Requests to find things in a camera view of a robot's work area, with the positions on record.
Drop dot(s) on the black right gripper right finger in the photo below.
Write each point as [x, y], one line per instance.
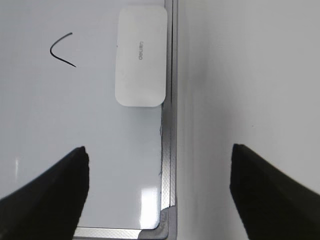
[271, 205]

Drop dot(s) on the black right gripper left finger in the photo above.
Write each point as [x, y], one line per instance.
[50, 206]

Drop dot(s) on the white board eraser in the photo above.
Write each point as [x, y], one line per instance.
[141, 56]

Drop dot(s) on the white board with grey frame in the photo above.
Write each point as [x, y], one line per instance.
[57, 93]

